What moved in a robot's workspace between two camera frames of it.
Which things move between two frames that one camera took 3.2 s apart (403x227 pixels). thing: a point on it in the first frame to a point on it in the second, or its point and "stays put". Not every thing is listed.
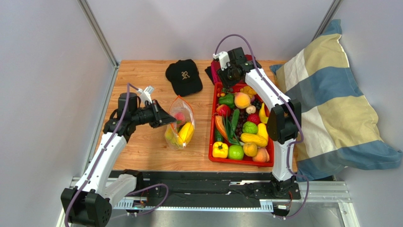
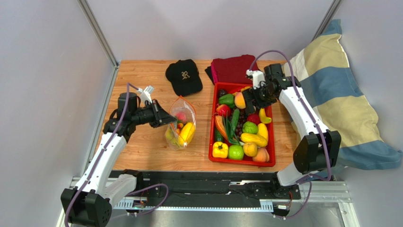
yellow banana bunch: x=171 y=135 to x=184 y=135
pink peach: x=179 y=117 stays put
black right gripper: x=227 y=79 to x=255 y=95
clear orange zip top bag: x=179 y=135 stays put
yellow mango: x=186 y=133 stays put
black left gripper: x=160 y=116 stays put
